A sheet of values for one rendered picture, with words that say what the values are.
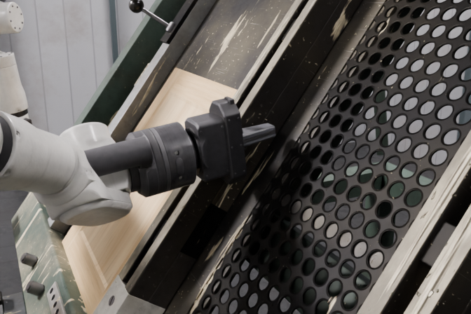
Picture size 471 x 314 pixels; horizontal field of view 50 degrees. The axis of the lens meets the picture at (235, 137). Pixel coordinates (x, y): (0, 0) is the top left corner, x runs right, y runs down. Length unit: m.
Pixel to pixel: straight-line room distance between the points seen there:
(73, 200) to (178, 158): 0.14
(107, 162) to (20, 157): 0.14
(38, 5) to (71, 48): 0.39
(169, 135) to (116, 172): 0.08
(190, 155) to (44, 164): 0.21
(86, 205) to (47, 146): 0.09
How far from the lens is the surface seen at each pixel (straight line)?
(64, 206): 0.59
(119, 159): 0.61
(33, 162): 0.51
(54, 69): 4.24
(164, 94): 1.18
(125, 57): 1.50
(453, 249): 0.45
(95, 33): 4.23
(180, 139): 0.66
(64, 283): 1.08
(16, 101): 1.24
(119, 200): 0.62
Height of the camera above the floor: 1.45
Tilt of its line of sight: 16 degrees down
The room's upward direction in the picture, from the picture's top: straight up
